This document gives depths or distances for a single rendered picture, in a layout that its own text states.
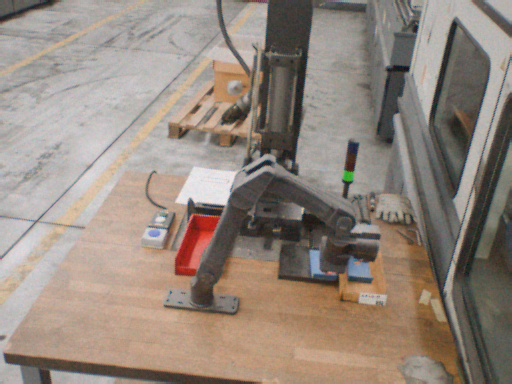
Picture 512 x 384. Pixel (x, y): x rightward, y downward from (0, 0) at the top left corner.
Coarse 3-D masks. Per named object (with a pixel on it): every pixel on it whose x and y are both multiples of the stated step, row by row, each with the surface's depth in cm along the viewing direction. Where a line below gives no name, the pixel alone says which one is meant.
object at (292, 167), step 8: (264, 152) 174; (272, 152) 171; (280, 152) 171; (288, 152) 175; (248, 160) 177; (256, 160) 178; (280, 160) 170; (288, 160) 170; (288, 168) 171; (296, 168) 175; (296, 176) 170
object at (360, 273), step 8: (352, 256) 175; (352, 264) 171; (360, 264) 172; (368, 264) 172; (352, 272) 168; (360, 272) 168; (368, 272) 168; (352, 280) 164; (360, 280) 164; (368, 280) 163
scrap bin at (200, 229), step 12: (192, 216) 180; (204, 216) 181; (192, 228) 183; (204, 228) 183; (192, 240) 177; (204, 240) 178; (180, 252) 165; (192, 252) 172; (180, 264) 166; (192, 264) 166
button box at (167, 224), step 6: (150, 174) 214; (150, 198) 198; (156, 204) 195; (156, 210) 187; (162, 210) 187; (168, 210) 189; (156, 216) 184; (168, 216) 184; (174, 216) 187; (150, 222) 180; (156, 222) 180; (162, 222) 180; (168, 222) 181; (156, 228) 179; (162, 228) 178; (168, 228) 179
